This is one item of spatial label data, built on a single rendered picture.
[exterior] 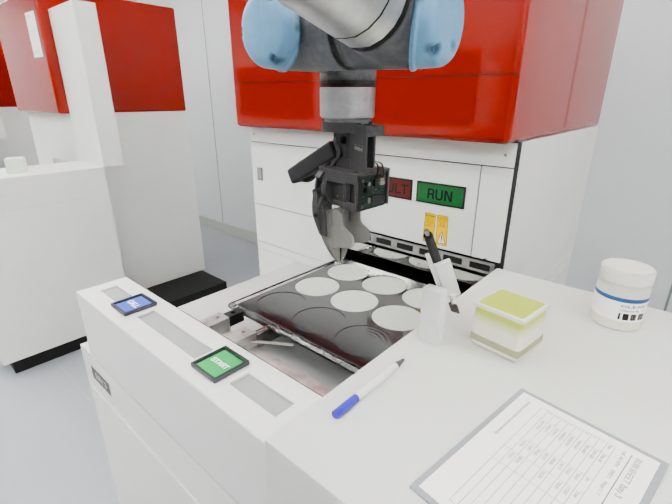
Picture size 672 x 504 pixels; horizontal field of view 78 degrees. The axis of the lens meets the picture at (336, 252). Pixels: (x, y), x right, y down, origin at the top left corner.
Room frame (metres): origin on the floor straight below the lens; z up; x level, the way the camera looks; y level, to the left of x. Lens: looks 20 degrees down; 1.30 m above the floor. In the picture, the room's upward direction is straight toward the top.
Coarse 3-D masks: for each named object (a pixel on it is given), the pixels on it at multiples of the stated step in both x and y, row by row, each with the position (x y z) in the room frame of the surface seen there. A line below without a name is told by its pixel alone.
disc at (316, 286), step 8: (304, 280) 0.89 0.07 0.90; (312, 280) 0.89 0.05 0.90; (320, 280) 0.89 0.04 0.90; (328, 280) 0.89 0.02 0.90; (296, 288) 0.84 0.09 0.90; (304, 288) 0.84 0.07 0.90; (312, 288) 0.84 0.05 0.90; (320, 288) 0.84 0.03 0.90; (328, 288) 0.84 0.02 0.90; (336, 288) 0.84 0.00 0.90
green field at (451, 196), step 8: (424, 184) 0.93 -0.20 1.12; (424, 192) 0.93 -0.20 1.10; (432, 192) 0.91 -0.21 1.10; (440, 192) 0.90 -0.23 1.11; (448, 192) 0.89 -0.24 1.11; (456, 192) 0.88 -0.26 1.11; (424, 200) 0.93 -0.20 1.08; (432, 200) 0.91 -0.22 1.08; (440, 200) 0.90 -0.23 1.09; (448, 200) 0.89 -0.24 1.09; (456, 200) 0.87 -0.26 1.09
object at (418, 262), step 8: (352, 248) 1.05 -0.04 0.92; (360, 248) 1.03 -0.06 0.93; (368, 248) 1.02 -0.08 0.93; (376, 248) 1.00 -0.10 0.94; (384, 248) 0.99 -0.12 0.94; (376, 256) 1.00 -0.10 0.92; (384, 256) 0.98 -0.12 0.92; (392, 256) 0.96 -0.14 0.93; (400, 256) 0.95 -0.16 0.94; (408, 256) 0.94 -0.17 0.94; (416, 256) 0.93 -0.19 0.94; (408, 264) 0.93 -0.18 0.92; (416, 264) 0.92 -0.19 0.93; (424, 264) 0.91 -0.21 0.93; (456, 272) 0.85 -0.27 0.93; (464, 272) 0.84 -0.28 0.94; (472, 272) 0.84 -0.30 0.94; (464, 280) 0.84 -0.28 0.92; (472, 280) 0.83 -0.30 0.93
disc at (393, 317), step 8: (376, 312) 0.73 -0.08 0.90; (384, 312) 0.73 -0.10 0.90; (392, 312) 0.73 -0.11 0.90; (400, 312) 0.73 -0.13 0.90; (408, 312) 0.73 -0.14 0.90; (416, 312) 0.73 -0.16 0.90; (376, 320) 0.70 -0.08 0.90; (384, 320) 0.70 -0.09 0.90; (392, 320) 0.70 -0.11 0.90; (400, 320) 0.70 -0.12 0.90; (408, 320) 0.70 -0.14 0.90; (416, 320) 0.70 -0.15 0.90; (392, 328) 0.67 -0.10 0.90; (400, 328) 0.67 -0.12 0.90; (408, 328) 0.67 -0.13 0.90
